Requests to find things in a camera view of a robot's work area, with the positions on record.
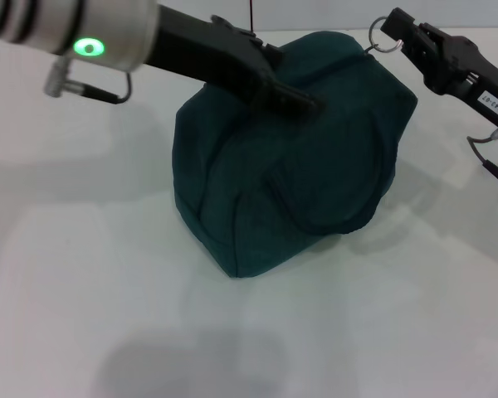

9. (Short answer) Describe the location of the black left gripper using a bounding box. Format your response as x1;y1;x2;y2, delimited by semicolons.
142;2;328;122

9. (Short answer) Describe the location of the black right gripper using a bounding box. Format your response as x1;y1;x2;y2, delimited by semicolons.
379;7;498;130

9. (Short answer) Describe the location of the metal zipper pull ring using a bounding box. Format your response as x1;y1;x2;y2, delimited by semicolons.
364;15;403;57

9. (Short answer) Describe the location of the dark teal insulated lunch bag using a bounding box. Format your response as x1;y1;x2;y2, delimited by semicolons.
169;29;420;279

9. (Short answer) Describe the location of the grey right gripper cable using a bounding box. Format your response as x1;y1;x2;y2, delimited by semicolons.
466;110;498;197

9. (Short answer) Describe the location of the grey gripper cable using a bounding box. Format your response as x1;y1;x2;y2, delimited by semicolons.
466;110;498;197
42;57;134;105

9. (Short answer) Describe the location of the grey left gripper cable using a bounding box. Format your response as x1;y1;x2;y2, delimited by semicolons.
42;57;134;105

